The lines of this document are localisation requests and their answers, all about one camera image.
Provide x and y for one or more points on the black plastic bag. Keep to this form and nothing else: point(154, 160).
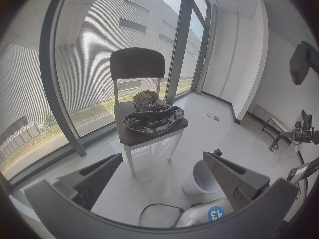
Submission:
point(154, 121)

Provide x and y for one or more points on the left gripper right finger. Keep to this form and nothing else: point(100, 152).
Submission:
point(224, 173)

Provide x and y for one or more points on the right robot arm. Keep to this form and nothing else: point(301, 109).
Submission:
point(315, 137)

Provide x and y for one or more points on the window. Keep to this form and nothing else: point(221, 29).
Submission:
point(87, 46)

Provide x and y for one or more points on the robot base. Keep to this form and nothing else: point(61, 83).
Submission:
point(199, 215)

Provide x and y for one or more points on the dark grey white-legged chair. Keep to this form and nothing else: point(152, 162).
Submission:
point(137, 63)

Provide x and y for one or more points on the crumpled black plastic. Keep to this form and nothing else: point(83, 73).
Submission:
point(218, 151)

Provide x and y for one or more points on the white trash bin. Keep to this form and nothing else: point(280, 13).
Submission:
point(201, 180)

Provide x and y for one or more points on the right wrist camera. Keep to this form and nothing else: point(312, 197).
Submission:
point(307, 119)

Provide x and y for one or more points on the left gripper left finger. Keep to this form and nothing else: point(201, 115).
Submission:
point(99, 175)

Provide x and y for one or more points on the black framed low bench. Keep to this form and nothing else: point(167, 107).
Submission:
point(274, 126)

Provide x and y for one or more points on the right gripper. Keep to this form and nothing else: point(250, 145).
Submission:
point(302, 135)

